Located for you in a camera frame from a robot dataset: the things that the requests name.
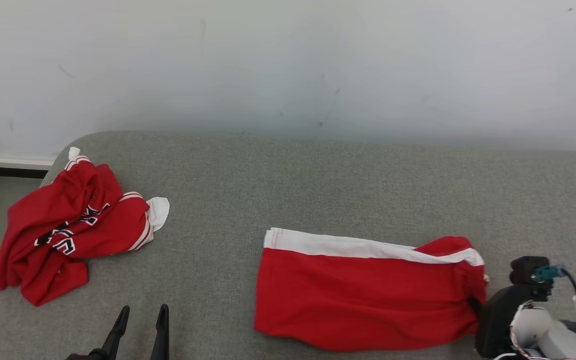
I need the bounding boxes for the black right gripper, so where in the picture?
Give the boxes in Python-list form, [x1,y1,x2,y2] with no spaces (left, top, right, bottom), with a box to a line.
[469,285,554,360]

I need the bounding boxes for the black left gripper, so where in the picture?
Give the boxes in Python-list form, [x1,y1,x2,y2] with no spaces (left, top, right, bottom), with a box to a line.
[65,303,170,360]

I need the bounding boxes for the white baseboard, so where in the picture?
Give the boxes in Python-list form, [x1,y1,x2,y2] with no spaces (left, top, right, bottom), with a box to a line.
[0,154,58,171]

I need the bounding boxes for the beige fabric panel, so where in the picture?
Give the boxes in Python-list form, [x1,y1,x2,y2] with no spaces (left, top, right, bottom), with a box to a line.
[0,131,576,360]

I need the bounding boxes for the teal cable connector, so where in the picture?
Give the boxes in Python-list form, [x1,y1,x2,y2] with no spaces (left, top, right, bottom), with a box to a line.
[534,265,567,282]

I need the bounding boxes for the red shorts with white stripe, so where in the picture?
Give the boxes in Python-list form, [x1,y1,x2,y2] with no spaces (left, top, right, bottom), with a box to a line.
[254,227,489,352]

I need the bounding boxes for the red white wire bundle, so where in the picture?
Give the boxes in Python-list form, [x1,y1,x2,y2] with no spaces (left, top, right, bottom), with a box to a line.
[493,301,544,360]

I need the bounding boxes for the red jersey with white sleeves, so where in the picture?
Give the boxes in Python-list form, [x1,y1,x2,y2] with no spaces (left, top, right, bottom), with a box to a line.
[0,146,170,307]

